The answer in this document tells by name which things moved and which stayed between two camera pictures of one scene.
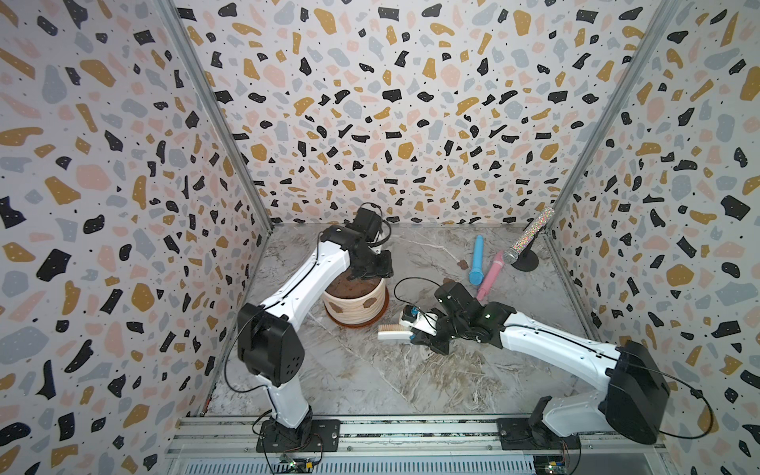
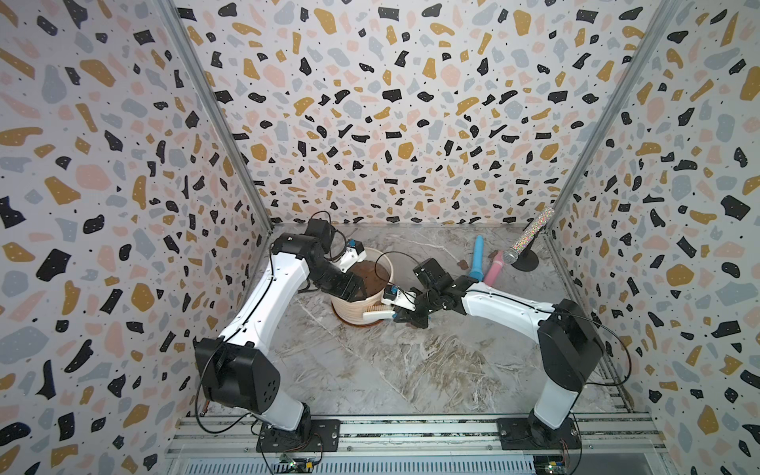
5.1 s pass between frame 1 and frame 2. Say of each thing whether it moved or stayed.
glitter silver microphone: stayed
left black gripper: moved
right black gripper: moved
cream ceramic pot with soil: stayed
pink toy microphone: stayed
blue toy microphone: stayed
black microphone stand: stayed
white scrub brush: moved
